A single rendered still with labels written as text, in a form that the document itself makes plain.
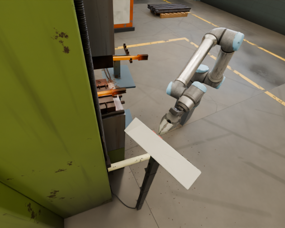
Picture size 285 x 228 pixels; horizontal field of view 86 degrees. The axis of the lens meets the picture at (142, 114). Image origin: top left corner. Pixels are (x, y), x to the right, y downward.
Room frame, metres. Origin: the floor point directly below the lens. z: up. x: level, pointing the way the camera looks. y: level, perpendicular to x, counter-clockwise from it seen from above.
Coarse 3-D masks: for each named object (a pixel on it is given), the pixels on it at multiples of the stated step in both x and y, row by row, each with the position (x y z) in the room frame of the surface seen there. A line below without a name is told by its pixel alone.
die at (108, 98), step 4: (100, 88) 0.85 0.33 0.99; (104, 88) 0.86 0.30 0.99; (108, 88) 0.86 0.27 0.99; (100, 96) 0.76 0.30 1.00; (104, 96) 0.77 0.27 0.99; (108, 96) 0.78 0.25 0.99; (112, 96) 0.79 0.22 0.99; (100, 100) 0.73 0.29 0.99; (104, 100) 0.74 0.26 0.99; (108, 100) 0.74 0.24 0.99; (112, 100) 0.75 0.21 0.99; (100, 104) 0.70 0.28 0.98; (104, 104) 0.71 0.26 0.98; (108, 104) 0.71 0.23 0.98; (112, 104) 0.72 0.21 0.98; (100, 108) 0.67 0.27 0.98; (104, 108) 0.68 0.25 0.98; (108, 108) 0.69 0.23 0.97; (112, 108) 0.70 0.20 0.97; (104, 112) 0.67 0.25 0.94
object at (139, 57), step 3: (138, 54) 1.32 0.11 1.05; (141, 54) 1.32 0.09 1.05; (144, 54) 1.33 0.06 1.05; (147, 54) 1.34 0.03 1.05; (114, 57) 1.22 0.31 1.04; (117, 57) 1.23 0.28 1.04; (120, 57) 1.24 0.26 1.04; (123, 57) 1.24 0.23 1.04; (126, 57) 1.25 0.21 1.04; (129, 57) 1.26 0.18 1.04; (132, 57) 1.27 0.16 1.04; (135, 57) 1.28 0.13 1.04; (138, 57) 1.28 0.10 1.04; (141, 57) 1.31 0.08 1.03; (144, 57) 1.32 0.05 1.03; (147, 57) 1.33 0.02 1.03; (114, 60) 1.21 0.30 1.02; (138, 60) 1.28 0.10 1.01
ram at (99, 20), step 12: (84, 0) 0.62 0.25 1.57; (96, 0) 0.64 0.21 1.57; (108, 0) 0.65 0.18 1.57; (84, 12) 0.62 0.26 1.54; (96, 12) 0.63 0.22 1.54; (108, 12) 0.65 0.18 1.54; (96, 24) 0.63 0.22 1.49; (108, 24) 0.65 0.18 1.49; (96, 36) 0.63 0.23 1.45; (108, 36) 0.65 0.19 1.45; (96, 48) 0.63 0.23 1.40; (108, 48) 0.65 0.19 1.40
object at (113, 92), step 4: (112, 88) 0.84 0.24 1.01; (120, 88) 0.86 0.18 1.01; (124, 88) 0.87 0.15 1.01; (100, 92) 0.79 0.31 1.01; (104, 92) 0.80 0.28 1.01; (108, 92) 0.80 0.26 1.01; (112, 92) 0.80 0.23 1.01; (116, 92) 0.83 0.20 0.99; (120, 92) 0.84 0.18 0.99; (124, 92) 0.85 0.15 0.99
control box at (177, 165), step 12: (132, 132) 0.38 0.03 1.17; (144, 132) 0.38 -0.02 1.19; (144, 144) 0.33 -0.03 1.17; (156, 144) 0.33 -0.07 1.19; (168, 144) 0.33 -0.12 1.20; (156, 156) 0.29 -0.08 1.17; (168, 156) 0.29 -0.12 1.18; (180, 156) 0.29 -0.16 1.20; (168, 168) 0.25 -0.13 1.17; (180, 168) 0.25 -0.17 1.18; (192, 168) 0.25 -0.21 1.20; (180, 180) 0.21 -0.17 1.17; (192, 180) 0.21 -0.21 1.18
